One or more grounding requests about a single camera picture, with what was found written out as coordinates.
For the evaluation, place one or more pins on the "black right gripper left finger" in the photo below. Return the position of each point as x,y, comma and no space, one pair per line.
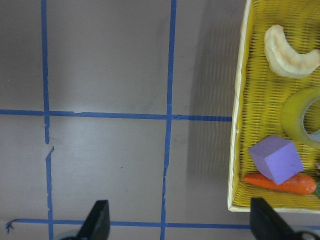
96,225

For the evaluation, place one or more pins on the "orange toy carrot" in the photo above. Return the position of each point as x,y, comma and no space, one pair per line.
300,184

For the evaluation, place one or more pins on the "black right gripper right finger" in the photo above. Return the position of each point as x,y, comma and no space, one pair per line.
266,224

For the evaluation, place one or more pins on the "brown dried leaf toy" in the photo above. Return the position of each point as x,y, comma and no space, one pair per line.
317,171

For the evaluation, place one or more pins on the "pale croissant toy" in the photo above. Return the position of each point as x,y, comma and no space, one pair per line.
283,60

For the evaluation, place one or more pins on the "yellow clear tape roll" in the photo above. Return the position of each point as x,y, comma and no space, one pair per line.
293,114

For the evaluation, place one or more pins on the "yellow plastic basket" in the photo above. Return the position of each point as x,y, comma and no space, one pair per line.
259,95

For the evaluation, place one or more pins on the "purple foam cube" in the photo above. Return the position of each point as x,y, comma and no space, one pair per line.
276,158

